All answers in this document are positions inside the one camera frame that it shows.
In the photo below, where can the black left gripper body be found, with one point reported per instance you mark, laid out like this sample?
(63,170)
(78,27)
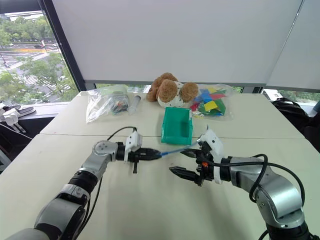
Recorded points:
(135,156)

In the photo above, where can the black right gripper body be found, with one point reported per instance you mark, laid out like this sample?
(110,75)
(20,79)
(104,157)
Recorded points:
(205,172)

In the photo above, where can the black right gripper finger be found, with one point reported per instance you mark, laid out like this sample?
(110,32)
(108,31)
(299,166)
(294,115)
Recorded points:
(185,173)
(191,153)

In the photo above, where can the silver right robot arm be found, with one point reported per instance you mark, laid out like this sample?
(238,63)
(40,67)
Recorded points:
(272,190)

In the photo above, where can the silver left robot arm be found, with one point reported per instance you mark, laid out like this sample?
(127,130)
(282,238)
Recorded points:
(98,160)

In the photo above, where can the green plastic bin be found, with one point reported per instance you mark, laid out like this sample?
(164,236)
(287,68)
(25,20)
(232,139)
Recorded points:
(177,125)

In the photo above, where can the clear plastic tube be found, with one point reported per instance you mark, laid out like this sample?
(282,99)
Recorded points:
(134,103)

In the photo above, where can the clear bag of colourful blocks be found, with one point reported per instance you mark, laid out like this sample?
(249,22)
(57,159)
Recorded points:
(212,102)

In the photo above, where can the clear bag of small items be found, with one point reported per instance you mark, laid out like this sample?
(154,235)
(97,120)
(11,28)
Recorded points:
(107,102)

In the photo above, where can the brown and white plush toy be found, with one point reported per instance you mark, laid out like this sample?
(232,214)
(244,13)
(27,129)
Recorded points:
(170,91)

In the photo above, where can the black backpack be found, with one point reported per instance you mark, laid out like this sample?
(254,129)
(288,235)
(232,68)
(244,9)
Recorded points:
(290,112)

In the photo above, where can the wide white roller blind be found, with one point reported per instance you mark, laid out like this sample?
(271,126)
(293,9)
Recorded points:
(175,37)

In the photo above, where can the black slipper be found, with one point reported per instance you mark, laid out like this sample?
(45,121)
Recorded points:
(25,111)

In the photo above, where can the white device on sill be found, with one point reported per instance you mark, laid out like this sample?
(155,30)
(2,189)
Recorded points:
(10,117)

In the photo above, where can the narrow white roller blind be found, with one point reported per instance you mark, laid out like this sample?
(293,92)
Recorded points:
(297,50)

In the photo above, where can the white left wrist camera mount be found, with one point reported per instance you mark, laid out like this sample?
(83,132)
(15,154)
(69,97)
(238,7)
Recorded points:
(133,142)

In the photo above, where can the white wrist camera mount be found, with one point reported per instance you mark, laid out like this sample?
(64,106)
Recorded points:
(215,146)
(133,142)

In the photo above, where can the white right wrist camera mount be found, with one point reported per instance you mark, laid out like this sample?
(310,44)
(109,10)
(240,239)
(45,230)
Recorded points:
(215,146)

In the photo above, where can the black window frame post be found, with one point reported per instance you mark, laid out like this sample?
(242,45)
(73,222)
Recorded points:
(62,45)

